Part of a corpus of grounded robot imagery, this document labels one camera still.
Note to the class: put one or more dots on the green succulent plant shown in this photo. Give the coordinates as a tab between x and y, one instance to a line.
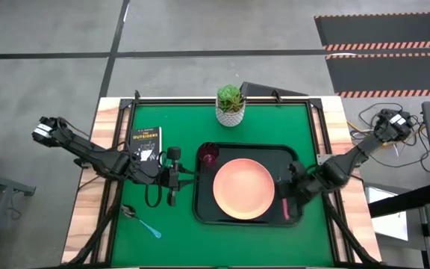
230	97

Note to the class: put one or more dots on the white patterned plant pot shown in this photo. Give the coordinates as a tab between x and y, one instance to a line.
230	117

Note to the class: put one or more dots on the white paper sheet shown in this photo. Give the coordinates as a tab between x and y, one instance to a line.
390	224

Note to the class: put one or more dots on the green table mat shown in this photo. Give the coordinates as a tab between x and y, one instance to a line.
222	243

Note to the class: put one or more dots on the black plastic tray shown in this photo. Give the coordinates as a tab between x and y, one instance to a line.
204	201

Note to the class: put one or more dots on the black striped floor mat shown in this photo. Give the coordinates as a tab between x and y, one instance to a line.
390	74
383	30

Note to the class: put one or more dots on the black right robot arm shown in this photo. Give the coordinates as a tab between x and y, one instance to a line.
349	160

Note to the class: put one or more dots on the orange round plate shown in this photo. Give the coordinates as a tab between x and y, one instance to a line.
243	188

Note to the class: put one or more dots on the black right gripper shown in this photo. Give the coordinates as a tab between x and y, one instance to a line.
300	181

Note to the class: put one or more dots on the black aluminium table frame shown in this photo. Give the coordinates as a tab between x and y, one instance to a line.
185	101

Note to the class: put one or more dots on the black paperback book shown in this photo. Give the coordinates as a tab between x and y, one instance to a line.
146	145

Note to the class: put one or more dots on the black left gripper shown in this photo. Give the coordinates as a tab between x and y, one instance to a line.
174	179

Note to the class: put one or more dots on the red faceted plastic cup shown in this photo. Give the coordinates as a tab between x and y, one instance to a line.
209	154

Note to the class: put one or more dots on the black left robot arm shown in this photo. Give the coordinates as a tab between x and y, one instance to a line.
88	151

